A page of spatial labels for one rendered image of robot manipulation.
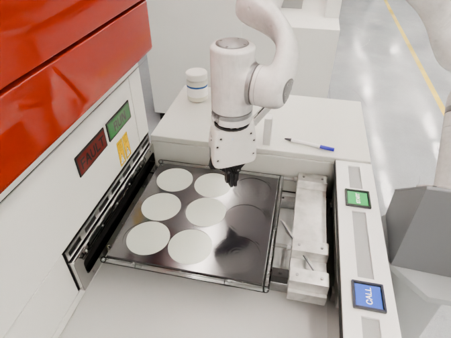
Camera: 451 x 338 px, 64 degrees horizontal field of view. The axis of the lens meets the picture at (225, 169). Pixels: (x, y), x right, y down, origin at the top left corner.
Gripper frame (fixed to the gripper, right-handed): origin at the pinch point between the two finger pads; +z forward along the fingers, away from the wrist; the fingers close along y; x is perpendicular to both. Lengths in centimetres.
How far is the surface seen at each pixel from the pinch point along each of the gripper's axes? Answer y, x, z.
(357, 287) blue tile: 12.1, -33.3, 3.6
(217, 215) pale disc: -4.2, -1.7, 9.8
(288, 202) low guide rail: 17.6, 1.7, 15.7
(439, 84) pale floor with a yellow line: 283, 176, 101
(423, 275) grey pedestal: 37, -29, 18
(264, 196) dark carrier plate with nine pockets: 9.6, 0.8, 10.1
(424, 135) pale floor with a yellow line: 202, 109, 100
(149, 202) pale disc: -19.2, 8.6, 9.9
